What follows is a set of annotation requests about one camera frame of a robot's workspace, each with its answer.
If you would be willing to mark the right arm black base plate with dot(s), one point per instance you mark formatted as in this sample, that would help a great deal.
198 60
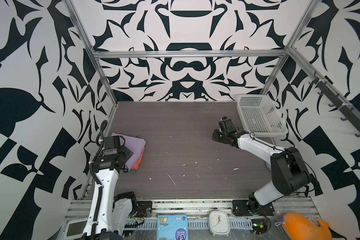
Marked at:
243 207

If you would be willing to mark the blue round alarm clock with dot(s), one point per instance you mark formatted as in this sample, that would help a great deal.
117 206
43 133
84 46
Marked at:
268 166

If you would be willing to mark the white plastic basket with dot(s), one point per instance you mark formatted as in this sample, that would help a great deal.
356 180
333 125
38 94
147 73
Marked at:
259 115

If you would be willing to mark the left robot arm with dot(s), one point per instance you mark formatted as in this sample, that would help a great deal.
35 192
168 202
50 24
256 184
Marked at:
108 214

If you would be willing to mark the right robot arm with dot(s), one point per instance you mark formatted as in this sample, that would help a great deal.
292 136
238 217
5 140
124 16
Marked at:
289 171

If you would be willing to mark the black hook rail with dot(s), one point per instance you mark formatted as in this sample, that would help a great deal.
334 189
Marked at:
338 101

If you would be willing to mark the red folded t-shirt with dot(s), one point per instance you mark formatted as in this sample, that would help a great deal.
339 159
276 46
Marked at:
138 162

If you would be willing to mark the blue tissue pack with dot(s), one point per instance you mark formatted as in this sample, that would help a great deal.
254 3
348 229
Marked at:
172 227

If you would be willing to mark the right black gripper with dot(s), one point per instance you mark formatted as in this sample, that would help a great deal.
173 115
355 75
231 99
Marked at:
215 133

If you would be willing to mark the aluminium frame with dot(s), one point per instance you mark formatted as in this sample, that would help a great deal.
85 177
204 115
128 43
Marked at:
175 67

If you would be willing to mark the small green circuit board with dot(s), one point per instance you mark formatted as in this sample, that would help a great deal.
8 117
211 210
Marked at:
260 226

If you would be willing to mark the white digital display device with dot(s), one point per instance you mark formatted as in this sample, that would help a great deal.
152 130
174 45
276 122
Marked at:
74 229

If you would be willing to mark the purple t-shirt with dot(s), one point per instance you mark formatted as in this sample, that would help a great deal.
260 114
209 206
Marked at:
135 145

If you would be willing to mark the white square clock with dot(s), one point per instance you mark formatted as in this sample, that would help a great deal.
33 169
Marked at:
219 224

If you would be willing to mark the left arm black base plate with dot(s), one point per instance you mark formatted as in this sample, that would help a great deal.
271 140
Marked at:
142 209

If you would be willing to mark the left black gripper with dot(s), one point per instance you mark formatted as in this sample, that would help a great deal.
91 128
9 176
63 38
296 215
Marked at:
126 151

